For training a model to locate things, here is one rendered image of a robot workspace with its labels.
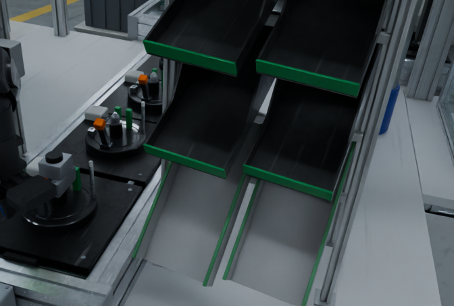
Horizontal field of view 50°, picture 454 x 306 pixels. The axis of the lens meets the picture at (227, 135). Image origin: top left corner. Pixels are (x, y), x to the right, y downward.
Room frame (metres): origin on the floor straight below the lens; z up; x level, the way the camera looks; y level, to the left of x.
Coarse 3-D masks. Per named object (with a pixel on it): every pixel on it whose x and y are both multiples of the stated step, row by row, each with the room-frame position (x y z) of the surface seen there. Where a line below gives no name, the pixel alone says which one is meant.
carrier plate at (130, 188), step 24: (96, 192) 0.78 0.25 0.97; (120, 192) 0.78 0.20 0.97; (0, 216) 0.68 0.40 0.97; (96, 216) 0.70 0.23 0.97; (120, 216) 0.71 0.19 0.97; (0, 240) 0.62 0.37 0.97; (24, 240) 0.62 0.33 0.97; (48, 240) 0.63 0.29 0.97; (72, 240) 0.63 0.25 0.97; (96, 240) 0.64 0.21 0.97; (48, 264) 0.59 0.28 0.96; (72, 264) 0.58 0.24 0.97
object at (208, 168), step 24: (192, 72) 0.74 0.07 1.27; (216, 72) 0.75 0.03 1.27; (240, 72) 0.75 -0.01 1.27; (192, 96) 0.71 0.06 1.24; (216, 96) 0.71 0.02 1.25; (240, 96) 0.70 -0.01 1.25; (264, 96) 0.70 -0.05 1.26; (168, 120) 0.66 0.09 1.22; (192, 120) 0.66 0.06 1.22; (216, 120) 0.66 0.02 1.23; (240, 120) 0.66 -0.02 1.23; (144, 144) 0.60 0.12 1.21; (168, 144) 0.62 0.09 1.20; (192, 144) 0.62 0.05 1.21; (216, 144) 0.62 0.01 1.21; (240, 144) 0.61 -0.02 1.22; (192, 168) 0.58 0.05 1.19; (216, 168) 0.56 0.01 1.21
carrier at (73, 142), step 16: (96, 112) 1.06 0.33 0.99; (128, 112) 1.00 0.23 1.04; (144, 112) 0.98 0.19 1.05; (80, 128) 1.01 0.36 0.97; (112, 128) 0.95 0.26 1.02; (128, 128) 1.00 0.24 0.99; (144, 128) 0.98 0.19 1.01; (64, 144) 0.94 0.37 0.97; (80, 144) 0.94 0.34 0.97; (96, 144) 0.92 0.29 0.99; (112, 144) 0.92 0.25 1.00; (128, 144) 0.93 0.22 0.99; (80, 160) 0.88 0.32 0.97; (96, 160) 0.89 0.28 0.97; (112, 160) 0.89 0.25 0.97; (128, 160) 0.90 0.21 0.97; (144, 160) 0.90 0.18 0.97; (160, 160) 0.91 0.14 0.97; (112, 176) 0.84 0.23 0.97; (128, 176) 0.84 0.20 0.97; (144, 176) 0.84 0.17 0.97
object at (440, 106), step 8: (448, 72) 1.57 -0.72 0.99; (448, 80) 1.55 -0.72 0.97; (448, 88) 1.55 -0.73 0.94; (440, 96) 1.56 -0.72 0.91; (440, 104) 1.53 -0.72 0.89; (440, 112) 1.49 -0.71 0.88; (440, 120) 1.46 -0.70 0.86; (448, 120) 1.41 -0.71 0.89; (448, 128) 1.36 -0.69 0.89; (448, 136) 1.33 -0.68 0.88; (448, 144) 1.30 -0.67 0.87
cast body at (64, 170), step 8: (48, 152) 0.72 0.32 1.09; (56, 152) 0.72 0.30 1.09; (48, 160) 0.70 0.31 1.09; (56, 160) 0.70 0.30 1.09; (64, 160) 0.71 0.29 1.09; (72, 160) 0.73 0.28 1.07; (40, 168) 0.70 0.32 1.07; (48, 168) 0.69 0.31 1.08; (56, 168) 0.69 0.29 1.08; (64, 168) 0.70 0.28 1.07; (72, 168) 0.73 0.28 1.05; (48, 176) 0.70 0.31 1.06; (56, 176) 0.69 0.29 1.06; (64, 176) 0.70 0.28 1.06; (72, 176) 0.73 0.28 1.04; (56, 184) 0.68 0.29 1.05; (64, 184) 0.70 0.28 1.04
